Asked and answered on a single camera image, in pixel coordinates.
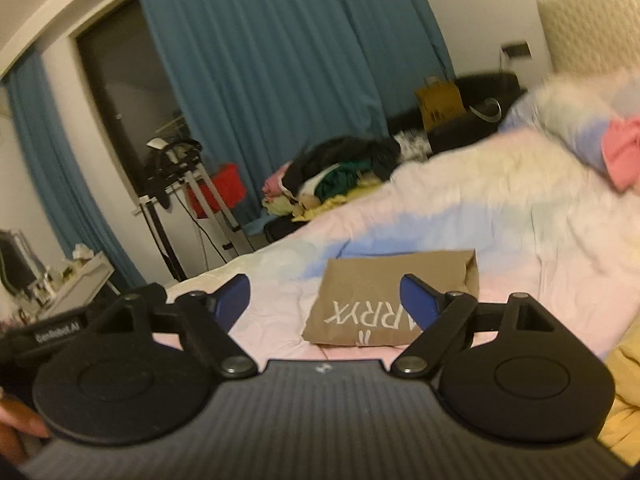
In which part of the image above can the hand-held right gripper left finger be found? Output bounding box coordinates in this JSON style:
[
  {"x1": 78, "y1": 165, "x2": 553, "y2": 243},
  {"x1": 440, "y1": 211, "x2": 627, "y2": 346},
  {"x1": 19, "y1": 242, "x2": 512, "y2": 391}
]
[{"x1": 92, "y1": 274, "x2": 258, "y2": 380}]

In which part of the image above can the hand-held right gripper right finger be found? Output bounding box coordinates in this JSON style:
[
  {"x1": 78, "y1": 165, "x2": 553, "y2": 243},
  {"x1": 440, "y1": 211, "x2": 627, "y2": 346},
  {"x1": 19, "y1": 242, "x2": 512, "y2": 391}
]
[{"x1": 390, "y1": 274, "x2": 556, "y2": 380}]

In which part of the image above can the tan printed t-shirt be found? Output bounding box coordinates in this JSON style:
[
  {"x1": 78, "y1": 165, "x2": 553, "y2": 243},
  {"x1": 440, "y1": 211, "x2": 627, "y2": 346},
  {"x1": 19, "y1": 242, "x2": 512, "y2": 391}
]
[{"x1": 301, "y1": 250, "x2": 480, "y2": 348}]

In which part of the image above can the person's left hand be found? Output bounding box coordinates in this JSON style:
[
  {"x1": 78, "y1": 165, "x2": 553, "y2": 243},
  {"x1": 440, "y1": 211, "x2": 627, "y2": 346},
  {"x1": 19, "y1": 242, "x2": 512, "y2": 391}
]
[{"x1": 0, "y1": 387, "x2": 51, "y2": 463}]

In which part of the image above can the white vanity desk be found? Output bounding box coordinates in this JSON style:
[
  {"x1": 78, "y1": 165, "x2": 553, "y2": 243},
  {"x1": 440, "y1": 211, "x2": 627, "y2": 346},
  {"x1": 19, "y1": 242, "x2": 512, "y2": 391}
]
[{"x1": 20, "y1": 251, "x2": 116, "y2": 323}]

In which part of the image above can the wavy vanity mirror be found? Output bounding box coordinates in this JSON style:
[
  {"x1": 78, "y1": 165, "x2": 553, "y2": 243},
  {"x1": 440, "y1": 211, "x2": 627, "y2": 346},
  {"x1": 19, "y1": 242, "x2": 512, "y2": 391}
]
[{"x1": 0, "y1": 230, "x2": 38, "y2": 293}]

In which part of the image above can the pastel blanket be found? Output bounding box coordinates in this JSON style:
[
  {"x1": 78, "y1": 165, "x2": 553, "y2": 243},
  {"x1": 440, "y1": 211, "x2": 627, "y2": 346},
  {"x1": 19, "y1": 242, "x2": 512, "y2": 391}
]
[{"x1": 165, "y1": 67, "x2": 640, "y2": 361}]

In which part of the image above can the red garment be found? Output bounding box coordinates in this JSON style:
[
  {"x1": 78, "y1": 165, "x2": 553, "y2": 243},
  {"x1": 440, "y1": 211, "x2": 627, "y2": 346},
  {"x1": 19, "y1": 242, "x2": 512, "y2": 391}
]
[{"x1": 195, "y1": 162, "x2": 247, "y2": 218}]

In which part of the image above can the yellow garment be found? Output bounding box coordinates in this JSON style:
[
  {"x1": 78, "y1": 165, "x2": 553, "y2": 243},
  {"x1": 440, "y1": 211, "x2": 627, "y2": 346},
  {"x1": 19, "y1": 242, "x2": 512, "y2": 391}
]
[{"x1": 262, "y1": 180, "x2": 386, "y2": 223}]

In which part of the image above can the pink garment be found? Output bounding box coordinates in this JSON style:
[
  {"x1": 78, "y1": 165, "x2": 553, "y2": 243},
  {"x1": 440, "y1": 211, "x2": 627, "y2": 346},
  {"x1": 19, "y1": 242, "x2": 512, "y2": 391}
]
[{"x1": 262, "y1": 162, "x2": 291, "y2": 196}]

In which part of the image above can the green garment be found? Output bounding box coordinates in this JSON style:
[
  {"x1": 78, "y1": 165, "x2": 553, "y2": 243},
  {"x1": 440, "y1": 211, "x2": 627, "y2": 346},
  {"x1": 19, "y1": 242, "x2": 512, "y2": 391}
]
[{"x1": 316, "y1": 162, "x2": 373, "y2": 200}]

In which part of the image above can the garment steamer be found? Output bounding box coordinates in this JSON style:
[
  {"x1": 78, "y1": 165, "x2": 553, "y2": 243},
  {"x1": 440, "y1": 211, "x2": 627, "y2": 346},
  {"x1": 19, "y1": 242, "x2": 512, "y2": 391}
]
[{"x1": 132, "y1": 137, "x2": 256, "y2": 281}]

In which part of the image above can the patterned grey cloth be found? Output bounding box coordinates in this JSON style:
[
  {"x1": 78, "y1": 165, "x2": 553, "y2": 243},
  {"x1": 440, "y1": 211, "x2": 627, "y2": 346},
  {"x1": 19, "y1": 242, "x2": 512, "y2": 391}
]
[{"x1": 395, "y1": 130, "x2": 432, "y2": 161}]

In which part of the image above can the narrow blue curtain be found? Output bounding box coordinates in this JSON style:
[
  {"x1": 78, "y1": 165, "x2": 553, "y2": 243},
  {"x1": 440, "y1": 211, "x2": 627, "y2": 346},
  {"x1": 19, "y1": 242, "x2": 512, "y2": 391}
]
[{"x1": 0, "y1": 47, "x2": 146, "y2": 291}]

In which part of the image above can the black garment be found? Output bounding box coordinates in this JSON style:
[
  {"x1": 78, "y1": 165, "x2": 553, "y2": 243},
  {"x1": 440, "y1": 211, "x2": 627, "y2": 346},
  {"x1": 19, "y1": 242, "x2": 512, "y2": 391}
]
[{"x1": 282, "y1": 136, "x2": 401, "y2": 193}]

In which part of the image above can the yellow paper bag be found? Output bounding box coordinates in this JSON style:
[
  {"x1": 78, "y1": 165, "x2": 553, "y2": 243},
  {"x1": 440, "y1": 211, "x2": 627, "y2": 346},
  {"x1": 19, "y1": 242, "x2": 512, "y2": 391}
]
[{"x1": 415, "y1": 76, "x2": 467, "y2": 131}]

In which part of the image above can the black sofa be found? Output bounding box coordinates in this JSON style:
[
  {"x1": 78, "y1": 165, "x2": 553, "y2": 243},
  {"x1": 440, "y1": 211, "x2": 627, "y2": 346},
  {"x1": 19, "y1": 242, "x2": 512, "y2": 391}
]
[{"x1": 387, "y1": 72, "x2": 526, "y2": 156}]

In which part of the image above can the yellow cloth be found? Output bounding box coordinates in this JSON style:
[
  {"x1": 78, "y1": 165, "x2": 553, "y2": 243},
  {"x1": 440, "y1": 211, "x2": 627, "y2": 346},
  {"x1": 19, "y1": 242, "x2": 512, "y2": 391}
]
[{"x1": 597, "y1": 332, "x2": 640, "y2": 466}]

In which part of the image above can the dark window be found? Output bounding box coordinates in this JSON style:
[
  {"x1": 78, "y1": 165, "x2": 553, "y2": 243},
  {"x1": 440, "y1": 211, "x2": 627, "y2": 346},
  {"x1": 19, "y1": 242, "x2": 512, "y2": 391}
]
[{"x1": 75, "y1": 0, "x2": 193, "y2": 196}]

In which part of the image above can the wide blue curtain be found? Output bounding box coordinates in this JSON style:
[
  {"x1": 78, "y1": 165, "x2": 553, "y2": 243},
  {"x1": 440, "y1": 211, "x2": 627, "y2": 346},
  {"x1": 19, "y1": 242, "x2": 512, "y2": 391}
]
[{"x1": 130, "y1": 0, "x2": 456, "y2": 236}]

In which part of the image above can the pink cloth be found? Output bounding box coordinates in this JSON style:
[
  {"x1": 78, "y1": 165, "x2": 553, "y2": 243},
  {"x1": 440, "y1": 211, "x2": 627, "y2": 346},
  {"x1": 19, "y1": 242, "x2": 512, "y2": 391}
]
[{"x1": 601, "y1": 116, "x2": 640, "y2": 193}]

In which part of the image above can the beige padded headboard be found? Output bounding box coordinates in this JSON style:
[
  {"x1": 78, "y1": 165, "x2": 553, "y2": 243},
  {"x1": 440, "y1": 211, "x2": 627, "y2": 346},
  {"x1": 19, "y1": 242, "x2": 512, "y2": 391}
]
[{"x1": 537, "y1": 0, "x2": 640, "y2": 78}]

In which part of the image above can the white strap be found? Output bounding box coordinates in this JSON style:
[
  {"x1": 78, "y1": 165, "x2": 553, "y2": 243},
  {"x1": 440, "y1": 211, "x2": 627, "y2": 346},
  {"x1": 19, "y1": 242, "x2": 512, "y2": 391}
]
[{"x1": 467, "y1": 97, "x2": 502, "y2": 122}]

